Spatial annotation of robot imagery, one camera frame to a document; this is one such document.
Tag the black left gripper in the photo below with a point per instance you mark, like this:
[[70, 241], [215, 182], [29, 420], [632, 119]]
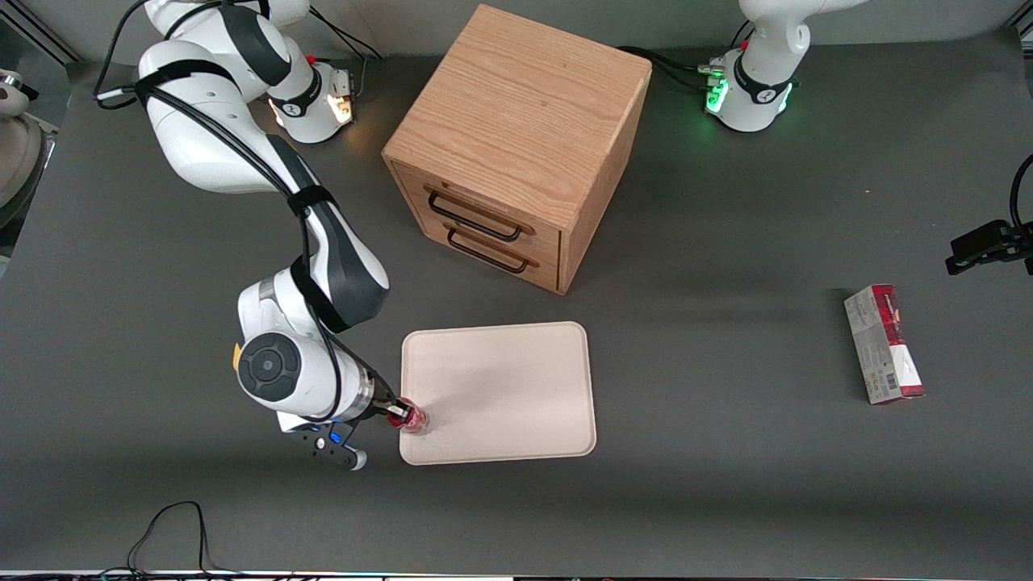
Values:
[[986, 244]]

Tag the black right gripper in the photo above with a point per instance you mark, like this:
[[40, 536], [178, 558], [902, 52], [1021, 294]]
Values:
[[381, 404]]

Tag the red coke bottle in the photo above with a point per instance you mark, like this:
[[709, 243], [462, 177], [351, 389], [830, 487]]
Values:
[[416, 422]]

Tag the beige plastic tray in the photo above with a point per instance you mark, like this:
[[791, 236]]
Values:
[[500, 387]]

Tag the red and grey carton box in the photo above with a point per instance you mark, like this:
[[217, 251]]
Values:
[[884, 347]]

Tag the wooden drawer front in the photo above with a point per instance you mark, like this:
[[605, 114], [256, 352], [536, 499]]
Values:
[[533, 270], [484, 206]]

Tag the oak wooden drawer cabinet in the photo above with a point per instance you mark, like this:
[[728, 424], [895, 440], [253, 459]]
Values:
[[524, 105]]

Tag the beige rounded object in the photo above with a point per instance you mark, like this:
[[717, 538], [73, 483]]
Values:
[[16, 161]]

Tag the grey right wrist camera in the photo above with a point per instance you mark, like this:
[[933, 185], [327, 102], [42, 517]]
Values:
[[327, 442]]

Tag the aluminium frame rail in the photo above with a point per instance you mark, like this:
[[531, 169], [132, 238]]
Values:
[[40, 36]]

